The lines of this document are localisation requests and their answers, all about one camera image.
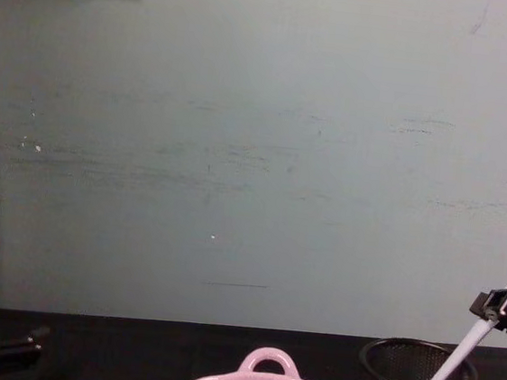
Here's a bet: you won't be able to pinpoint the white plastic stick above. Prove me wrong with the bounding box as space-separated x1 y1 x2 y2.
385 255 507 380

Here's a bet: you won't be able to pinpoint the black table cloth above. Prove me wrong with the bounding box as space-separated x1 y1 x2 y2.
0 295 507 380

